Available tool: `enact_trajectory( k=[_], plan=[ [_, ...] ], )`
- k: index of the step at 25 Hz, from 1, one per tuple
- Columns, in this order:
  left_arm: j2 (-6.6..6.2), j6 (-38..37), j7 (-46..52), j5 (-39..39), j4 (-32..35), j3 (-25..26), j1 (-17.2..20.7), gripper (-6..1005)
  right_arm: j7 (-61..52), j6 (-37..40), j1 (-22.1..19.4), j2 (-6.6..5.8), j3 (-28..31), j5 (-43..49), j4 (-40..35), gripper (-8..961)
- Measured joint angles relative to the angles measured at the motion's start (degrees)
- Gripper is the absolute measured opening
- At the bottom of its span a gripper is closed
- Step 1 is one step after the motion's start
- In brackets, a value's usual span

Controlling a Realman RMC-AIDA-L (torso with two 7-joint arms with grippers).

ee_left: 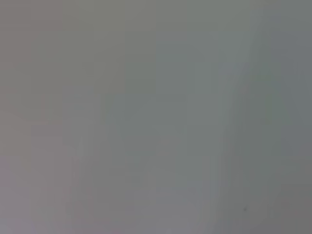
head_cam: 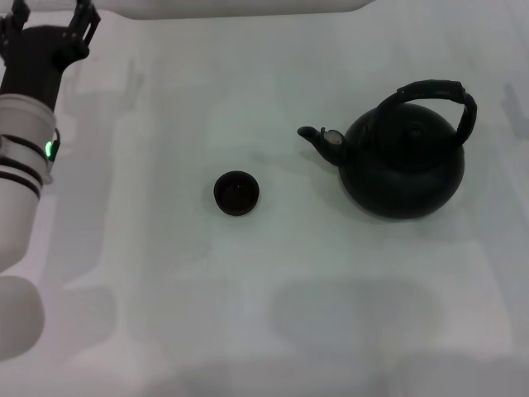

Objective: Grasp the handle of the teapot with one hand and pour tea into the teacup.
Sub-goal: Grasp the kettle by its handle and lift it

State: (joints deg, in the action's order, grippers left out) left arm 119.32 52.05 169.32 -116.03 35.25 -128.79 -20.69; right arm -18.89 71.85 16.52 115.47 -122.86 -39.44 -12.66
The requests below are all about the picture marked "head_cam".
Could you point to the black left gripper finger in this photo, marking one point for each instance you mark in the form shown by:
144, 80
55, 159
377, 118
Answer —
16, 18
87, 22

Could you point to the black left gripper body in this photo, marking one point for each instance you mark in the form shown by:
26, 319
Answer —
33, 62

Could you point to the small dark round teacup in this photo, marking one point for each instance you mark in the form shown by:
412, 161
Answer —
236, 194

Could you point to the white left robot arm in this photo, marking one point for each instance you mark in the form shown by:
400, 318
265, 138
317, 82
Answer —
20, 186

